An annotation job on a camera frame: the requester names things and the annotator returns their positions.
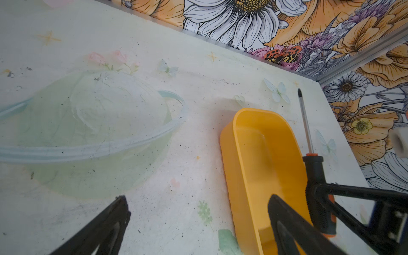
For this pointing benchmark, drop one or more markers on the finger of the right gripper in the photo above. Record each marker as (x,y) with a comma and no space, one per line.
(325,194)

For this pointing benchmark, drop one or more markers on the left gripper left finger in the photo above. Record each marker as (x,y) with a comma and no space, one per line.
(103,235)

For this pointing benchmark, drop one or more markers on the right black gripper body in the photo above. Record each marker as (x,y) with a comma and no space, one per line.
(389,226)

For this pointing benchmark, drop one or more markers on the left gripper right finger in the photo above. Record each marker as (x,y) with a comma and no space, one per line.
(291,232)

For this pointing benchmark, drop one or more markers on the black orange handled screwdriver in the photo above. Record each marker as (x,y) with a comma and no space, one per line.
(322,219)

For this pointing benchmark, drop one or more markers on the yellow plastic bin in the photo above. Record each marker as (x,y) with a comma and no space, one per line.
(261,157)

